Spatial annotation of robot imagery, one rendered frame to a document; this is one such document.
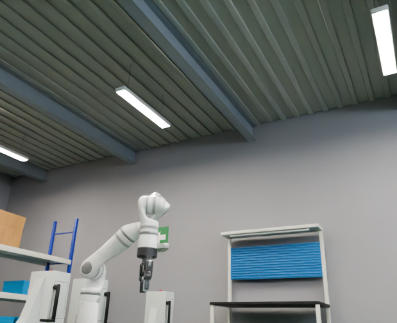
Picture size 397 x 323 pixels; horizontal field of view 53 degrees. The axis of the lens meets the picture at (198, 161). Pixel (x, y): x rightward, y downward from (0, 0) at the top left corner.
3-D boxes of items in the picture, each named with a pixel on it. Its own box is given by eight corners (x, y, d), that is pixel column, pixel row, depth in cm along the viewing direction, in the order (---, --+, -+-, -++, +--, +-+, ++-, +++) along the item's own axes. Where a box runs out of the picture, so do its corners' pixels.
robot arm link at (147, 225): (133, 232, 148) (157, 233, 149) (137, 193, 154) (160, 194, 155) (135, 236, 155) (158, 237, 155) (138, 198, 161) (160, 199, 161)
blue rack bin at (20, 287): (0, 295, 637) (3, 281, 646) (20, 297, 667) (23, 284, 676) (21, 294, 614) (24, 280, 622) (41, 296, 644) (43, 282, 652)
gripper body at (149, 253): (135, 248, 153) (133, 273, 149) (140, 243, 145) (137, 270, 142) (154, 250, 155) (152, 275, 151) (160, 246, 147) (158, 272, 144)
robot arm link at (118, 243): (117, 225, 185) (126, 231, 193) (74, 267, 184) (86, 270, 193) (127, 240, 181) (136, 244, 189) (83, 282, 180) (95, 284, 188)
